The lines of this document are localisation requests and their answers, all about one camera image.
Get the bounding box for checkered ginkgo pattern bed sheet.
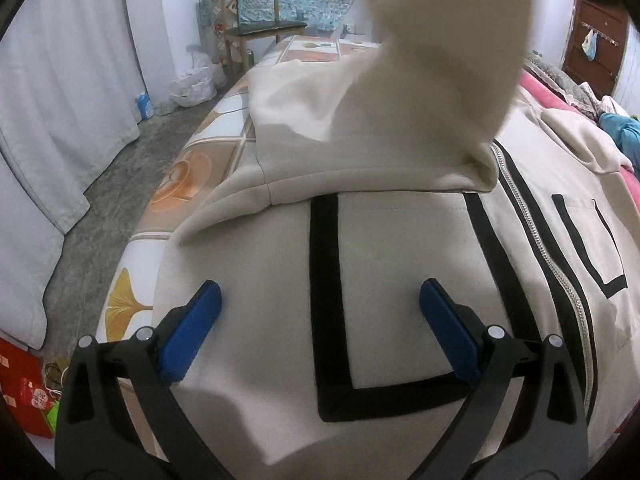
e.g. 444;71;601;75
95;34;381;346

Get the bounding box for white curtain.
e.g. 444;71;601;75
1;0;144;349

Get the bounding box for small blue white package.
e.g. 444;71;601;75
134;92;154;120

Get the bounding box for white plastic bag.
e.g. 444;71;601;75
169;64;227;107

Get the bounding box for beige zip hoodie black stripes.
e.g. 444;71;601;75
154;0;639;479

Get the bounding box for red box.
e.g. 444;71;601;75
0;339;54;439

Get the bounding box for wooden chair black seat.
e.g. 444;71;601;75
222;0;308;73

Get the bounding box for blue cloth hanging on door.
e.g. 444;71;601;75
582;29;598;62

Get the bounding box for brown wooden door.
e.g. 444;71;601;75
562;0;629;98

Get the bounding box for grey knitted blanket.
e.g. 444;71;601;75
524;52;600;122

